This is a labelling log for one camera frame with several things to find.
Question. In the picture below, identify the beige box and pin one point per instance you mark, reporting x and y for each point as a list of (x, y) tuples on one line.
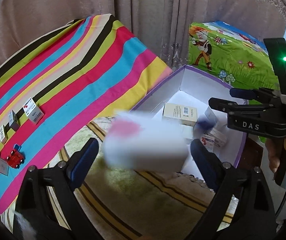
[(178, 112)]

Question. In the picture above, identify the white fluffy cloth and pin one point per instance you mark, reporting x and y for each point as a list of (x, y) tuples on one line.
[(24, 223)]

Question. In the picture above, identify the plain white box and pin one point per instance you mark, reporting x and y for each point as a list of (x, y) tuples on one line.
[(211, 113), (188, 132)]

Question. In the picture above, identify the brown striped beige towel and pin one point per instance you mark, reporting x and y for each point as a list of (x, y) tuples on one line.
[(123, 192)]

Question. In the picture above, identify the blue box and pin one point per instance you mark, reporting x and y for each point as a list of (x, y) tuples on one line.
[(205, 124)]

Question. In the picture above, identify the beige curtain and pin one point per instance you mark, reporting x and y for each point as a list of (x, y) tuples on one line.
[(133, 5)]

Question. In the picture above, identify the red toy car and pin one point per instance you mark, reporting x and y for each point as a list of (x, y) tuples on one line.
[(14, 157)]

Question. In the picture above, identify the small grey-blue box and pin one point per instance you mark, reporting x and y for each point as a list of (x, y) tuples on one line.
[(13, 120)]

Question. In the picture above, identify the black and white box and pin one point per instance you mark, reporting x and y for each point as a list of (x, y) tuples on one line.
[(0, 166)]

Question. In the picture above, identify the small white gold-logo box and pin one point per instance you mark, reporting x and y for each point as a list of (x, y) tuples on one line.
[(3, 135)]

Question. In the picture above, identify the large white blue-band box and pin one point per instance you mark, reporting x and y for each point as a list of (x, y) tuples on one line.
[(145, 147)]

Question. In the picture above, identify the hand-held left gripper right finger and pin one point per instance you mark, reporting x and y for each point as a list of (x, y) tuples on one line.
[(203, 162)]

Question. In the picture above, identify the white red-mark barcode box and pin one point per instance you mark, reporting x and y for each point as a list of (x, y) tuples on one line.
[(33, 110)]

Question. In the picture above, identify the white fine-print box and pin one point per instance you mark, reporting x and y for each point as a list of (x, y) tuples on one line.
[(215, 140)]

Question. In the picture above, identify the white purple-edged cardboard box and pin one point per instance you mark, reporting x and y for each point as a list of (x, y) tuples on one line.
[(183, 80)]

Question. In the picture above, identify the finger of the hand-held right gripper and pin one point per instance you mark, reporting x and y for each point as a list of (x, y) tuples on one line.
[(242, 93), (232, 106)]

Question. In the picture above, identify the multicolour striped cloth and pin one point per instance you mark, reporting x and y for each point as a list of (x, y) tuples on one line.
[(83, 67)]

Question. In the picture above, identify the person's right hand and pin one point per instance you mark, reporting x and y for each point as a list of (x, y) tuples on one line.
[(273, 155)]

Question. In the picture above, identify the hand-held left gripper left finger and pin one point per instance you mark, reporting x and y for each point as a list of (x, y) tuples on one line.
[(85, 160)]

